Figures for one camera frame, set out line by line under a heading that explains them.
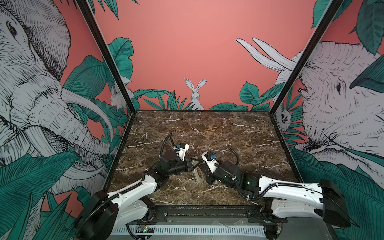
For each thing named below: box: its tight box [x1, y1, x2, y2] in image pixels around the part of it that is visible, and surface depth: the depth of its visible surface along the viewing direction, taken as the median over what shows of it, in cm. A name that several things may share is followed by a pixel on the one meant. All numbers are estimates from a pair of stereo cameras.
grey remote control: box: [193, 166, 206, 184], surface depth 75 cm
